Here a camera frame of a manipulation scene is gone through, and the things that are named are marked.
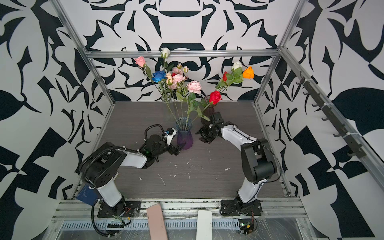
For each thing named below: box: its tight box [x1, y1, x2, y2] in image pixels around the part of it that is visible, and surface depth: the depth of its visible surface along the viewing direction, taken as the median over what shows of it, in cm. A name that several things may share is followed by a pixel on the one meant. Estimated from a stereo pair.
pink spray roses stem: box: [172, 63, 184, 76], surface depth 90 cm
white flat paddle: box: [196, 210, 212, 240], surface depth 67 cm
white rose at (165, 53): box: [161, 47, 174, 72], surface depth 89 cm
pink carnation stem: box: [185, 80, 203, 131], surface depth 76 cm
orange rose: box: [242, 66, 255, 80], surface depth 80 cm
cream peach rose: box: [165, 72, 182, 131], surface depth 76 cm
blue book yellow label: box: [76, 184, 99, 206], surface depth 79 cm
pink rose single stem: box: [134, 56, 165, 98], surface depth 85 cm
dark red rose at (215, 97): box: [192, 90, 223, 124], surface depth 66 cm
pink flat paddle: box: [146, 203, 168, 240], surface depth 70 cm
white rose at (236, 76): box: [220, 61, 244, 95], surface depth 84 cm
